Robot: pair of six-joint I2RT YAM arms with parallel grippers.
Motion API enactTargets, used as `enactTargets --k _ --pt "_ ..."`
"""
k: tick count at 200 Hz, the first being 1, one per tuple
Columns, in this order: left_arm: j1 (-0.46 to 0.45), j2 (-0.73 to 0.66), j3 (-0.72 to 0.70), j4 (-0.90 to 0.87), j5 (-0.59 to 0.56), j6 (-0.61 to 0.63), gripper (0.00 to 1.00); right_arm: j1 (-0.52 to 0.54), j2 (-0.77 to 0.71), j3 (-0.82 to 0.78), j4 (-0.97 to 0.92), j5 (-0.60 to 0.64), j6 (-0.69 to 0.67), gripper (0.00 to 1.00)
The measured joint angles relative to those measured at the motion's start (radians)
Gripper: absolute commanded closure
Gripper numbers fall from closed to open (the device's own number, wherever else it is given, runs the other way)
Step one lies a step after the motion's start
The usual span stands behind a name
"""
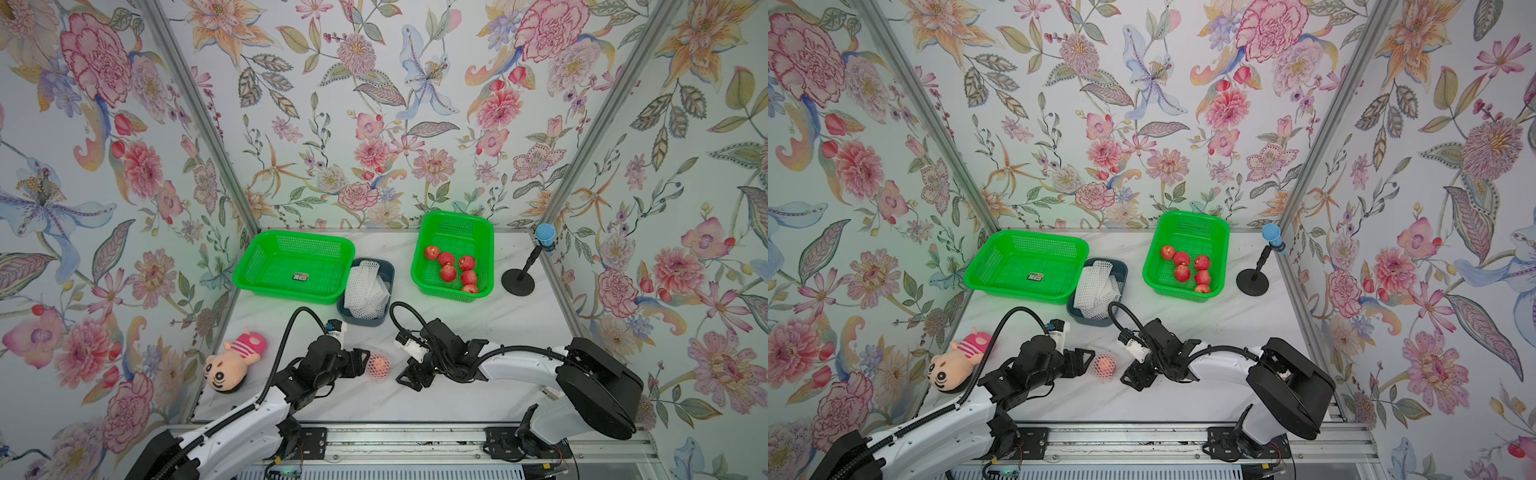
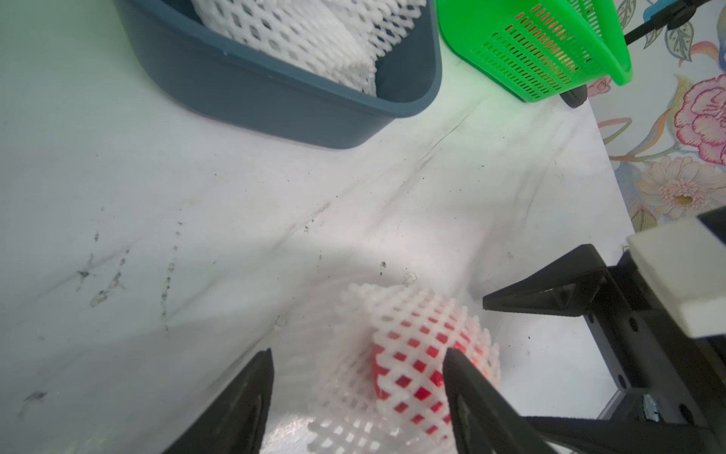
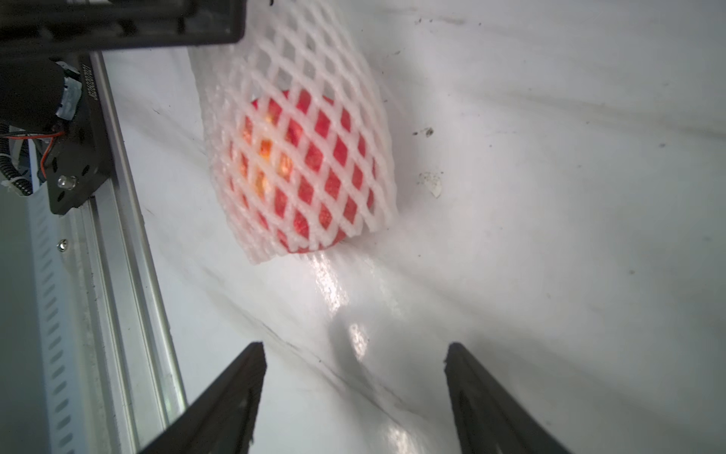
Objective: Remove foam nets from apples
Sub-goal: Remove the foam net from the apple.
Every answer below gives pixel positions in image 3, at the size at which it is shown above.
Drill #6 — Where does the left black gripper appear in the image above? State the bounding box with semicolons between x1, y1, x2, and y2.
1;0;247;57

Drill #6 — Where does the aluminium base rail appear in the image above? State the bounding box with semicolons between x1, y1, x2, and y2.
28;52;186;453

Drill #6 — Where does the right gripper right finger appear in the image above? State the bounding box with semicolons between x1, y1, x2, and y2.
444;342;568;454

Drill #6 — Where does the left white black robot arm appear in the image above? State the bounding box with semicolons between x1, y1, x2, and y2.
1;1;247;132

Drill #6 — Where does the netted apple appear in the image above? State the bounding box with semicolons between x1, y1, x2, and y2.
212;89;396;263

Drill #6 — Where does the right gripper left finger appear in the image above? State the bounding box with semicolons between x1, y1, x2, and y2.
142;342;267;453

